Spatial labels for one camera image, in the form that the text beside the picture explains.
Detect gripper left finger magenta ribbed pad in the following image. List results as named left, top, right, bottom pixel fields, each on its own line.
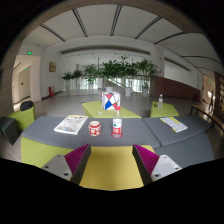
left=41, top=143, right=92, bottom=186

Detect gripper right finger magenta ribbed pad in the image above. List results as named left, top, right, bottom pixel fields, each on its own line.
left=131, top=143, right=183, bottom=186

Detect clear water bottle red cap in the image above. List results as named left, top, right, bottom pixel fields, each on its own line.
left=112, top=109, right=122, bottom=134

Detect distant clear water bottle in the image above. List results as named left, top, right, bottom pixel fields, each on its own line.
left=158, top=94, right=163, bottom=109

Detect open magazine on left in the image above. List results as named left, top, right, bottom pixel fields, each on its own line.
left=54, top=115, right=88, bottom=135

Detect red white patterned mug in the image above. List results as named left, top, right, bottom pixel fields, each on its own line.
left=89, top=121, right=101, bottom=136

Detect yellow white booklet on right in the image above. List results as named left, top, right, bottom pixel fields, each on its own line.
left=161, top=117, right=187, bottom=133

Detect green chair on left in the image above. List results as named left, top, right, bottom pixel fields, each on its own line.
left=9, top=100, right=35, bottom=131

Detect white red blue geometric box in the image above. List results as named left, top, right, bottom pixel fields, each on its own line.
left=101, top=91, right=120, bottom=110

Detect red fire extinguisher box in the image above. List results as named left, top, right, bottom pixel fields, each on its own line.
left=49, top=86, right=55, bottom=97

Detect long wooden bench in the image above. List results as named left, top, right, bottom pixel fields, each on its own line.
left=190, top=104, right=224, bottom=132

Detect person standing far right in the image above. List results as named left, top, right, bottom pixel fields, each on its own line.
left=209, top=90, right=214, bottom=113

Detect row of potted green plants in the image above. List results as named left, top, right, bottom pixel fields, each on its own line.
left=62, top=56, right=157, bottom=91

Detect wooden bookshelf on right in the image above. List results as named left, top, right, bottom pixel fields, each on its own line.
left=214, top=72, right=224, bottom=122

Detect framed yellow wall picture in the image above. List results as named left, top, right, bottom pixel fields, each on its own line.
left=49, top=62, right=57, bottom=72

